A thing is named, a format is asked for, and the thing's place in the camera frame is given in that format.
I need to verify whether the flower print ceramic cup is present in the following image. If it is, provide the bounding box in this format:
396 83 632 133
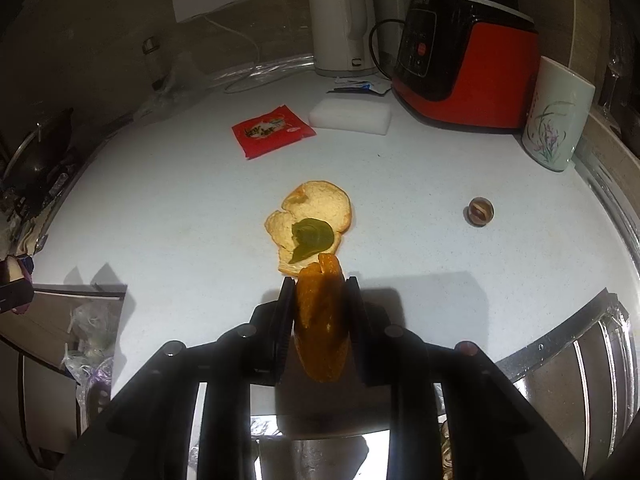
520 55 597 174

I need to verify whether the green leaf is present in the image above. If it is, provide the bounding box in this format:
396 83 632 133
288 217 336 265

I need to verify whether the small brown round shell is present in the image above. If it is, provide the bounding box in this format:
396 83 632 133
466 196 496 228

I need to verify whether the blue white sachet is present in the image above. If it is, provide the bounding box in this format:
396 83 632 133
326 76 394 98

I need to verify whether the dark orange peel piece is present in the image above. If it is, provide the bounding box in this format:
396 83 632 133
293 253 352 384

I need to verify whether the clear plastic bag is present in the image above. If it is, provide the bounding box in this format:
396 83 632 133
144 54 212 122

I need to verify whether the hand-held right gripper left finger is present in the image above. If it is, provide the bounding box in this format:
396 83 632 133
54 276 297 480

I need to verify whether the black wok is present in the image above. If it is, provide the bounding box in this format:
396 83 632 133
0 106 77 197

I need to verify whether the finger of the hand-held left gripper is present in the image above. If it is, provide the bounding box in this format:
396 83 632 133
0 279 36 314

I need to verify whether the pale orange peel piece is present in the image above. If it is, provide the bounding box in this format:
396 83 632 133
263 179 356 277

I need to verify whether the red snack packet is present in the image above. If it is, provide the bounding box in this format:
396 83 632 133
230 104 318 161

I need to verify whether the glass bottle dark lid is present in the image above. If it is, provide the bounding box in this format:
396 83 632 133
140 35 172 93

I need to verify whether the black power cable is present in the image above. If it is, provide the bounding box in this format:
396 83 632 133
368 18 407 82

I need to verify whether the white sponge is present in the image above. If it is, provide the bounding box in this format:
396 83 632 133
307 96 393 137

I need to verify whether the white electric kettle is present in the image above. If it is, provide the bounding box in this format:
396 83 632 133
305 0 382 79

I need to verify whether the wine glass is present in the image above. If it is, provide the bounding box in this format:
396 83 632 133
596 34 632 117

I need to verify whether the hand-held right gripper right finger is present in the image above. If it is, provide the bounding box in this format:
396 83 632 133
345 275 587 480

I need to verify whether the red black blender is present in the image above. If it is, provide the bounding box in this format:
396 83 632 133
389 0 542 134

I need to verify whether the white power cable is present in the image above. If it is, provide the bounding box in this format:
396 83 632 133
201 14 317 94

